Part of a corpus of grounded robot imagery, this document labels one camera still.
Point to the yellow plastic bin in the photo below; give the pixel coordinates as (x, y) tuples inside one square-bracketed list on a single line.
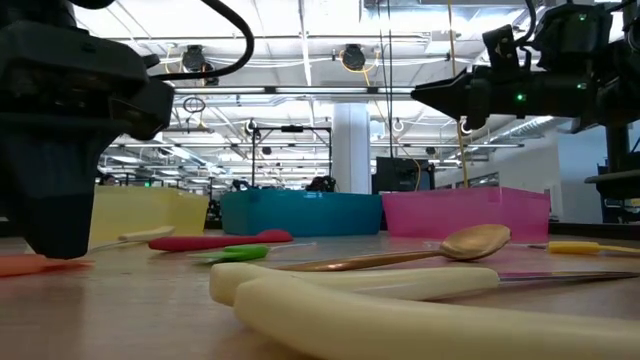
[(150, 210)]

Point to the grey side desk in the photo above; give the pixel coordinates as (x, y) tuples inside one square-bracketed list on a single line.
[(617, 179)]

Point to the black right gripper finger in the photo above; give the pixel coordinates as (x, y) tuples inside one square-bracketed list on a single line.
[(445, 95)]

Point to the pink plastic bin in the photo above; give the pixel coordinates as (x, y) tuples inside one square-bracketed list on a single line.
[(450, 212)]

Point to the black background bag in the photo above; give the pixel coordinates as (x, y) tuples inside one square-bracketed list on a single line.
[(321, 184)]

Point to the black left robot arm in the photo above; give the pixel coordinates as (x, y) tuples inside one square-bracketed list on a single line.
[(30, 12)]

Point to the red silicone spoon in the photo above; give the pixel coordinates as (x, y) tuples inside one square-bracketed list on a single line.
[(200, 243)]

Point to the gold metal spoon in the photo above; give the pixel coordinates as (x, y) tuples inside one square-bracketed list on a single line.
[(475, 242)]

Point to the blue plastic bin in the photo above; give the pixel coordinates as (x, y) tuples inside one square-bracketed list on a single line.
[(300, 212)]

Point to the black background rig frame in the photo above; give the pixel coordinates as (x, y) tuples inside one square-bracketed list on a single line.
[(292, 128)]

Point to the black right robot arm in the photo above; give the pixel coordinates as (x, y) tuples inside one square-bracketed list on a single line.
[(570, 35)]

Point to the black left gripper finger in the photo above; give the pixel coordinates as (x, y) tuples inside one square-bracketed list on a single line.
[(60, 200)]

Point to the person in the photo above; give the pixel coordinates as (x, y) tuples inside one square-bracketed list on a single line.
[(107, 179)]

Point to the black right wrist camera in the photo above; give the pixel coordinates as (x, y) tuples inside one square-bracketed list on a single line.
[(502, 47)]

